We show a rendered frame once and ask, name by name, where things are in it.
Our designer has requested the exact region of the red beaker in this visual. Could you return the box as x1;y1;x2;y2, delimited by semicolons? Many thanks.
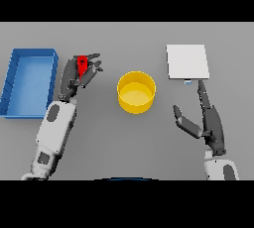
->
76;56;89;81

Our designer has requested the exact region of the pale square measuring scale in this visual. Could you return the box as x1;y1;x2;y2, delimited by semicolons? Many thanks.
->
165;44;210;85

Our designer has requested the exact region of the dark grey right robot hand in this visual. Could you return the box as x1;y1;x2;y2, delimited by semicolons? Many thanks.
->
172;78;227;157

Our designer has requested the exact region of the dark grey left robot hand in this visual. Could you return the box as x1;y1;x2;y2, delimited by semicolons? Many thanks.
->
58;53;104;103

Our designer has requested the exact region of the blue tray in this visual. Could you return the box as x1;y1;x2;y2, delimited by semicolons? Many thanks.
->
0;48;60;120

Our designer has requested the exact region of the yellow bowl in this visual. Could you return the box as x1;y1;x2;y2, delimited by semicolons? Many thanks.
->
116;70;157;115

